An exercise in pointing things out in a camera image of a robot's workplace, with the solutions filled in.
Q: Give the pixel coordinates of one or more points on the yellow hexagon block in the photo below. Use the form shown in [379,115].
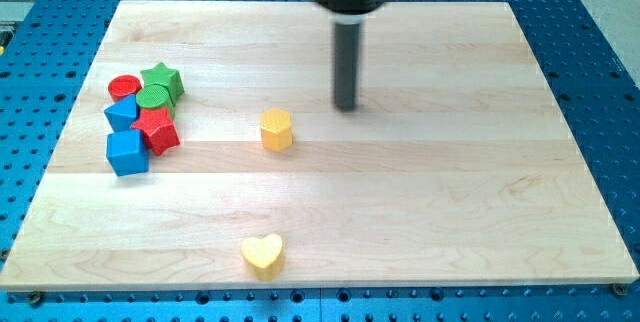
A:
[276,129]

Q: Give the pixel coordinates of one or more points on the red star block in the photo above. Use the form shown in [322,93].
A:
[158,130]

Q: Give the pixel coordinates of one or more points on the green star block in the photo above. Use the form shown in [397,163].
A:
[166,77]

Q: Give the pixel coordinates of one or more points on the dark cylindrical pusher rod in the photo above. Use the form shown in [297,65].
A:
[346,47]

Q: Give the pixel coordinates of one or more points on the yellow heart block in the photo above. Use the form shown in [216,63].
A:
[264,256]

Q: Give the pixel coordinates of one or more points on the light wooden board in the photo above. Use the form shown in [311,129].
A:
[457,169]

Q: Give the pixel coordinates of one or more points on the green cylinder block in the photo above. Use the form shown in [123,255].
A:
[155,97]

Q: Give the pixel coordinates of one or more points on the blue cube block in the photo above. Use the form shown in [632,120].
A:
[127,153]

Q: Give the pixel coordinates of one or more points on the blue triangle block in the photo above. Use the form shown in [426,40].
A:
[122,114]

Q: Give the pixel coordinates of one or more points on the red cylinder block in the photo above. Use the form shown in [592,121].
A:
[123,86]

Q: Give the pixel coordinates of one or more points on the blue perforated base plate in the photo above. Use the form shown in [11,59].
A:
[50,55]

